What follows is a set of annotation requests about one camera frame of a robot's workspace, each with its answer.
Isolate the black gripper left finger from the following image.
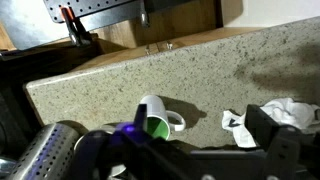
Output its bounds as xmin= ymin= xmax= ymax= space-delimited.
xmin=134 ymin=104 xmax=147 ymax=137

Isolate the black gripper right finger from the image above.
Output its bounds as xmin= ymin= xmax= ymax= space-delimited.
xmin=245 ymin=104 xmax=288 ymax=149

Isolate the white bowl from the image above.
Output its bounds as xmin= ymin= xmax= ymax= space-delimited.
xmin=74 ymin=123 xmax=126 ymax=180

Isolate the white mug green inside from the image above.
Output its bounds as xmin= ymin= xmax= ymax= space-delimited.
xmin=140 ymin=95 xmax=186 ymax=140

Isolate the white crumpled cloth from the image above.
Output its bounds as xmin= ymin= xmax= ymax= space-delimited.
xmin=221 ymin=98 xmax=320 ymax=148

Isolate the perforated steel utensil holder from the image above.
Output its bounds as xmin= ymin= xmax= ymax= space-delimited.
xmin=6 ymin=123 xmax=80 ymax=180

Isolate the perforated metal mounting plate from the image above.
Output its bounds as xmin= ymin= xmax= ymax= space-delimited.
xmin=43 ymin=0 xmax=133 ymax=23

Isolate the orange handled clamp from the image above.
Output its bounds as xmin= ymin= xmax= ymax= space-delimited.
xmin=60 ymin=7 xmax=92 ymax=47

